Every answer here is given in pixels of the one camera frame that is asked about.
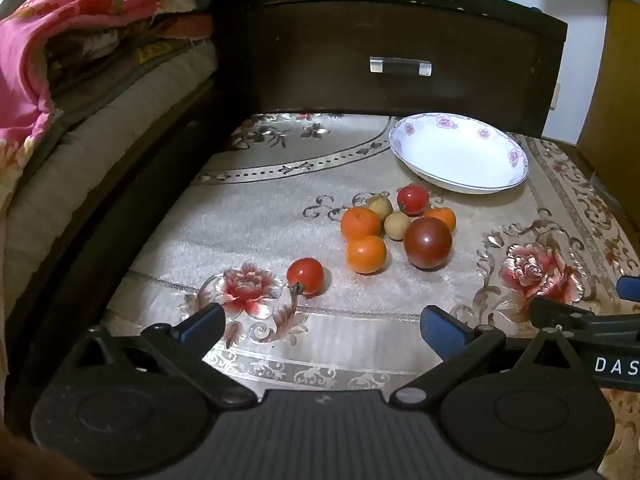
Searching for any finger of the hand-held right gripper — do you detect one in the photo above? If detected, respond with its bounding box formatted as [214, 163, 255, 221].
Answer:
[528, 296, 640, 345]
[616, 276, 640, 304]

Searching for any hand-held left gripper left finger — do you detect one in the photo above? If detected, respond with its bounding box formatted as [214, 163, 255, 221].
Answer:
[75, 303, 257, 409]

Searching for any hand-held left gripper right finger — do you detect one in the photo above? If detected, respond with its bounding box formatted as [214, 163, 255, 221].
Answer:
[389, 304, 597, 409]

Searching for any large dark red tomato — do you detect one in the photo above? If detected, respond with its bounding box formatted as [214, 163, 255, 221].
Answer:
[404, 216, 453, 270]

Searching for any small red tomato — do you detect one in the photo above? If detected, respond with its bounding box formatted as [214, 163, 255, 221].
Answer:
[286, 257, 325, 297]
[396, 185, 430, 217]

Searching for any small orange mandarin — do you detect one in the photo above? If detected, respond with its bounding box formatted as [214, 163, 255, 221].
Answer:
[424, 207, 457, 233]

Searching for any tan longan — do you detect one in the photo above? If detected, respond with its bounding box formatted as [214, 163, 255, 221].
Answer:
[384, 211, 412, 241]
[366, 195, 393, 222]

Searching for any white floral plate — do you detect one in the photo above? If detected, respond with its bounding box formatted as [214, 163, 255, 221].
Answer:
[388, 112, 530, 195]

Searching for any beige floral mat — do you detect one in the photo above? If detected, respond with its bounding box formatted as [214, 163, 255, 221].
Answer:
[102, 112, 640, 471]

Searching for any yellow wooden cabinet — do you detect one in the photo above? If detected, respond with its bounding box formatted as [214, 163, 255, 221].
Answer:
[577, 0, 640, 211]

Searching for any stack of folded cloths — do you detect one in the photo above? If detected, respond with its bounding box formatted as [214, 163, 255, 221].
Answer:
[45, 5, 217, 108]

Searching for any dark wooden nightstand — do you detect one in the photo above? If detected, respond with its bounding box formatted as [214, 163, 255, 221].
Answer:
[210, 0, 569, 139]

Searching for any pink floral blanket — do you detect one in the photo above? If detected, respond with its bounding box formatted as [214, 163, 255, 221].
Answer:
[0, 0, 167, 211]

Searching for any dark bed frame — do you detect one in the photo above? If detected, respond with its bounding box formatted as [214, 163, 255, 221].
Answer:
[0, 80, 251, 436]

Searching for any clear drawer handle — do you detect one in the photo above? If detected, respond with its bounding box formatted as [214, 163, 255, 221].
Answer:
[370, 56, 432, 78]

